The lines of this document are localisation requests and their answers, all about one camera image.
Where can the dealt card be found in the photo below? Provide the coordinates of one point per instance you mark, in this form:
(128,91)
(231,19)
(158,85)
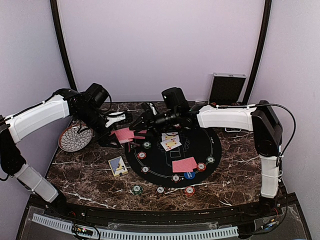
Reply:
(184,165)
(142,134)

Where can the green chips mat edge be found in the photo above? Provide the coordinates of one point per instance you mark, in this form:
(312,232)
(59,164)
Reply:
(210,159)

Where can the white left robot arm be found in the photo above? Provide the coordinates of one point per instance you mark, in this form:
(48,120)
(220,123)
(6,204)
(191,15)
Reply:
(15,127)

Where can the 100 chips mat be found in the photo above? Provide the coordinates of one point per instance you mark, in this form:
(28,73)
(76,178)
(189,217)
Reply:
(145,169)

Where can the red back card deck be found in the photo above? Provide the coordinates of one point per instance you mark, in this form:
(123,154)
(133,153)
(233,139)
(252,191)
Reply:
(124,135)

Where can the blue small blind button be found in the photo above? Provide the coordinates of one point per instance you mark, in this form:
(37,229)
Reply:
(189,175)

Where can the black frame post left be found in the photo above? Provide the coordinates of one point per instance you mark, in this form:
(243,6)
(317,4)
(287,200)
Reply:
(62,45)

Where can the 100 chips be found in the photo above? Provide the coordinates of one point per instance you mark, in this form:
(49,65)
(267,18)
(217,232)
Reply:
(175,178)

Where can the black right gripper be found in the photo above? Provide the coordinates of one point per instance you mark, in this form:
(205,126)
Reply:
(149,122)

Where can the black frame post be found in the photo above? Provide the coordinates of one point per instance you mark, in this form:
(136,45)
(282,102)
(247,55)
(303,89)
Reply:
(62,45)
(259,50)

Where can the black frame post right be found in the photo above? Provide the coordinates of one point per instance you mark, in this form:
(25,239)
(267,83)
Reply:
(259,50)

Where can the round black poker mat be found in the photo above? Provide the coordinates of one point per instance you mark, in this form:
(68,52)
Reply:
(197,142)

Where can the red 5 chips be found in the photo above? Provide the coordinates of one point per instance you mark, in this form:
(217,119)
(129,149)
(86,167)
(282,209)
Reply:
(141,155)
(177,126)
(201,166)

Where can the green chips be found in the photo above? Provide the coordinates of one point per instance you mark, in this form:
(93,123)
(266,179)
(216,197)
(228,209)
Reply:
(147,145)

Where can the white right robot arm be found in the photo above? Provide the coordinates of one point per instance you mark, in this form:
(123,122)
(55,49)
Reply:
(260,119)

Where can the white cable duct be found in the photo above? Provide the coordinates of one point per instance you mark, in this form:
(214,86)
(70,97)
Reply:
(100,233)

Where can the black orange 100 chip stack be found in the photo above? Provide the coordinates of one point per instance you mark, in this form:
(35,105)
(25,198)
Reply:
(160,190)

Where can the floral ceramic plate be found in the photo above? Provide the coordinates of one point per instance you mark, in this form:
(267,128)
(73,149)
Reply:
(75,137)

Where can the triangular all in marker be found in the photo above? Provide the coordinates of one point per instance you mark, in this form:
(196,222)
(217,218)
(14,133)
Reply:
(132,145)

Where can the red 5 chip stack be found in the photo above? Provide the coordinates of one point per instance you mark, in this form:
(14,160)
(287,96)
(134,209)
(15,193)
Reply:
(189,191)

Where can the green chip stack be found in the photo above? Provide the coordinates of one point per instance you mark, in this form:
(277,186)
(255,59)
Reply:
(137,189)

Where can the two of hearts card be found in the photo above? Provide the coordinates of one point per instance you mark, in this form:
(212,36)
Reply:
(170,136)

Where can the yellow card box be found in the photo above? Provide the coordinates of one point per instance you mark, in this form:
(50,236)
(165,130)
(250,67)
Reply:
(118,167)

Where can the aluminium poker case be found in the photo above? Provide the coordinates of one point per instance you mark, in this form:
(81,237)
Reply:
(226,89)

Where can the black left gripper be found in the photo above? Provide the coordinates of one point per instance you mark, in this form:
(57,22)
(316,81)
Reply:
(104,141)

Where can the black front table rail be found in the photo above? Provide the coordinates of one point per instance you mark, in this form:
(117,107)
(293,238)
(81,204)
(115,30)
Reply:
(174,207)

